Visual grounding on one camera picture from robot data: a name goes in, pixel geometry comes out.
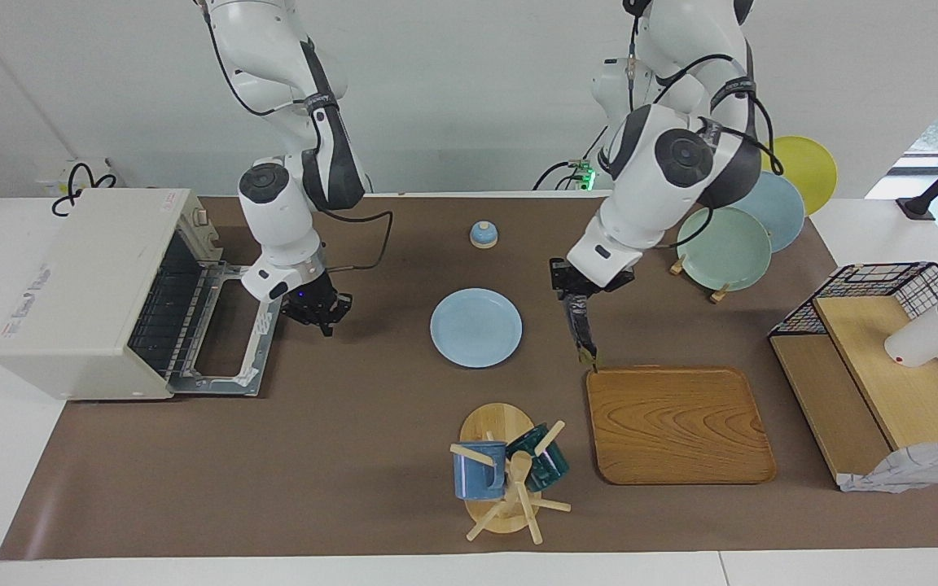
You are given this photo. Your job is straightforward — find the dark purple eggplant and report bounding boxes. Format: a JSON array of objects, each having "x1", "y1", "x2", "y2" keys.
[{"x1": 564, "y1": 293, "x2": 600, "y2": 374}]

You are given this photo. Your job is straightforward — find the glass oven door with handle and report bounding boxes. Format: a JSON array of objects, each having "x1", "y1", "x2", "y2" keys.
[{"x1": 168, "y1": 260, "x2": 283, "y2": 398}]

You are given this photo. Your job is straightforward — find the beige toaster oven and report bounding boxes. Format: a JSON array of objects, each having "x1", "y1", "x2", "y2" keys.
[{"x1": 0, "y1": 189, "x2": 283, "y2": 401}]

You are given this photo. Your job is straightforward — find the wooden plate rack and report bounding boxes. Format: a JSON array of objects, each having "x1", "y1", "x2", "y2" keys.
[{"x1": 669, "y1": 252, "x2": 743, "y2": 304}]

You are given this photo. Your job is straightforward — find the brown table mat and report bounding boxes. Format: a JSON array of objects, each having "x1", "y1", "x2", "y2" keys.
[{"x1": 0, "y1": 195, "x2": 938, "y2": 561}]

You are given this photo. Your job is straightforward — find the pale green plate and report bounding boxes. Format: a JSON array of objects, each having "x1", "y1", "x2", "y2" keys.
[{"x1": 677, "y1": 206, "x2": 773, "y2": 292}]

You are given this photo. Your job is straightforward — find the wooden mug tree stand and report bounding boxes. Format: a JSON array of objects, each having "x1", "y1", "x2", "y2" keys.
[{"x1": 449, "y1": 403, "x2": 572, "y2": 544}]

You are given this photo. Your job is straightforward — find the wooden serving tray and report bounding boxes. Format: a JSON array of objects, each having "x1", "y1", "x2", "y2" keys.
[{"x1": 585, "y1": 366, "x2": 778, "y2": 486}]

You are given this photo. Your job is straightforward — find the dark green mug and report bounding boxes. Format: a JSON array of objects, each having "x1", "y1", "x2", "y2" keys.
[{"x1": 506, "y1": 423, "x2": 570, "y2": 492}]

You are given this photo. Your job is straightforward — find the blue mug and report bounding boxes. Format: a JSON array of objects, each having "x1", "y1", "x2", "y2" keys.
[{"x1": 453, "y1": 440, "x2": 509, "y2": 501}]

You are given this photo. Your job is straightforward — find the light blue racked plate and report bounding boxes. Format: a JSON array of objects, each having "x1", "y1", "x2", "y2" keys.
[{"x1": 730, "y1": 171, "x2": 806, "y2": 253}]

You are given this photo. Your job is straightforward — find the yellow plate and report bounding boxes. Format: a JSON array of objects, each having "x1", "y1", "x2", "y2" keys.
[{"x1": 762, "y1": 135, "x2": 839, "y2": 216}]

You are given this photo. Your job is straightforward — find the white cup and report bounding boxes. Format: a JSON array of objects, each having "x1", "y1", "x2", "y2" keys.
[{"x1": 884, "y1": 303, "x2": 938, "y2": 367}]

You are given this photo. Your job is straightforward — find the white marbled cloth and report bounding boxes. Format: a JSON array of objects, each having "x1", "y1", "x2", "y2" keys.
[{"x1": 837, "y1": 326, "x2": 938, "y2": 494}]

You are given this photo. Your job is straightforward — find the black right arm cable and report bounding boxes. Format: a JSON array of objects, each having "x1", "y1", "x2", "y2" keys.
[{"x1": 200, "y1": 0, "x2": 395, "y2": 272}]

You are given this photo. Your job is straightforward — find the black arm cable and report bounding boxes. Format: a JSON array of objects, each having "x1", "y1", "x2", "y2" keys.
[
  {"x1": 200, "y1": 0, "x2": 395, "y2": 272},
  {"x1": 628, "y1": 0, "x2": 785, "y2": 177}
]

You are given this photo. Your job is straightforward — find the black base cable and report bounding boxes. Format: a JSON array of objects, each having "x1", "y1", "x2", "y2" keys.
[{"x1": 533, "y1": 122, "x2": 610, "y2": 193}]

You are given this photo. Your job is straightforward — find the metal oven wire rack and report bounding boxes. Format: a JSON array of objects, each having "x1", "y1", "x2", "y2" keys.
[{"x1": 129, "y1": 236, "x2": 217, "y2": 379}]

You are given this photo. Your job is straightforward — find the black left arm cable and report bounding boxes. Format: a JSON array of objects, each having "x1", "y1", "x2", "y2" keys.
[{"x1": 628, "y1": 0, "x2": 785, "y2": 177}]

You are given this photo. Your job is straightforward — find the white power strip with cable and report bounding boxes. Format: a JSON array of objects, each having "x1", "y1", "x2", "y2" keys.
[{"x1": 36, "y1": 159, "x2": 118, "y2": 217}]

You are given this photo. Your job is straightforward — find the wooden shelf with wire basket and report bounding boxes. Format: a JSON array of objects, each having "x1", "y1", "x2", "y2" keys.
[{"x1": 769, "y1": 262, "x2": 938, "y2": 489}]

